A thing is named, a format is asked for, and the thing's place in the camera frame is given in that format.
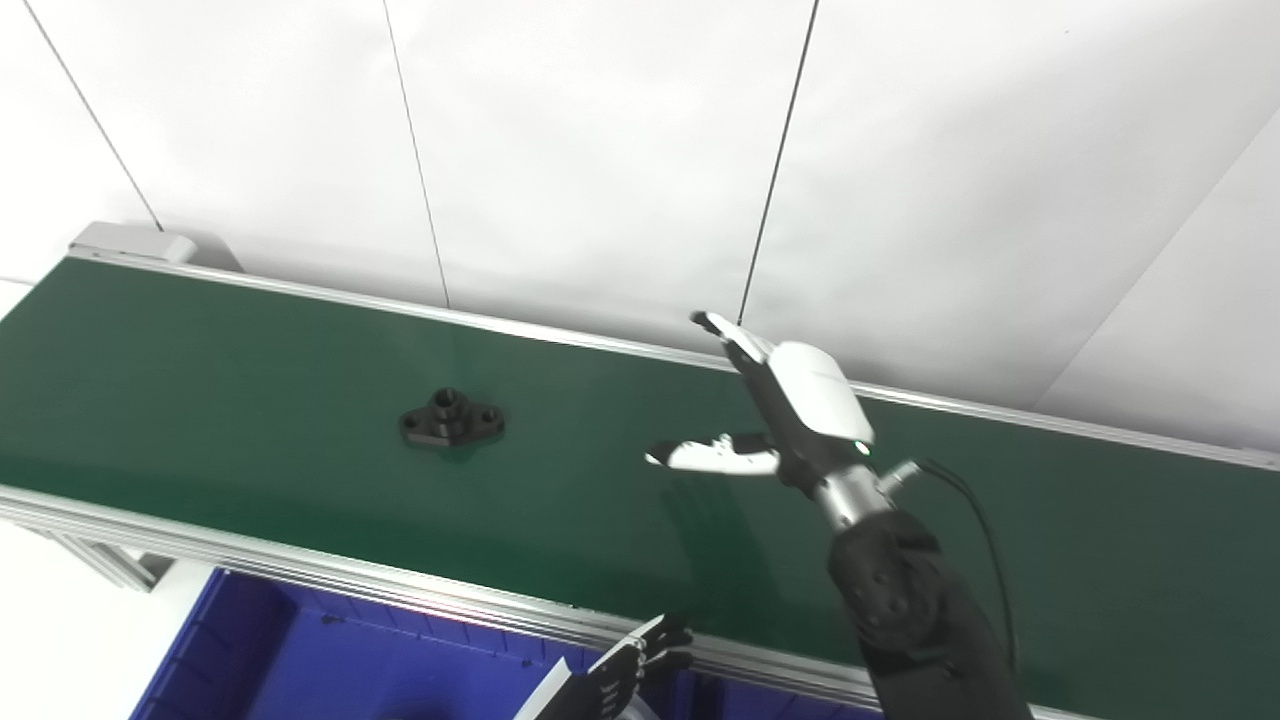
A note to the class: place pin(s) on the aluminium conveyor support leg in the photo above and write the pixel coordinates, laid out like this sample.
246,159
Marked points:
110,562

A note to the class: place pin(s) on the white hexagonal plastic part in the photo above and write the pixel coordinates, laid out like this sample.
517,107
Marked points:
640,711

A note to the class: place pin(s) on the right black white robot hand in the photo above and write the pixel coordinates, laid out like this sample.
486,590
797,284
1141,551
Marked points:
815,400

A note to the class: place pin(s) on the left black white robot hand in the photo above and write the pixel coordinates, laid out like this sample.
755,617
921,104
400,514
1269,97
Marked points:
600,685

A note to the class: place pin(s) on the grey conveyor end housing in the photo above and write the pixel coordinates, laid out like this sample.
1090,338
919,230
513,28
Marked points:
140,243

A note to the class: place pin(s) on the green conveyor belt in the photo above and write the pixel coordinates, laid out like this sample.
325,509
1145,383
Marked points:
300,575
250,400

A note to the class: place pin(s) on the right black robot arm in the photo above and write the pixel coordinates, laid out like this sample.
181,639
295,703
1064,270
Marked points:
920,620

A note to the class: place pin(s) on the black flange part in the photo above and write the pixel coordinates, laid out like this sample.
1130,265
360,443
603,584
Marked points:
450,420

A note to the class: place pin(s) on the blue plastic bin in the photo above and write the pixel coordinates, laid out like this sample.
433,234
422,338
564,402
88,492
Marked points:
350,660

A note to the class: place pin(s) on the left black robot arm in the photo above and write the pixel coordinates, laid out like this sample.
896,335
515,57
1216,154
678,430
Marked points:
570,712

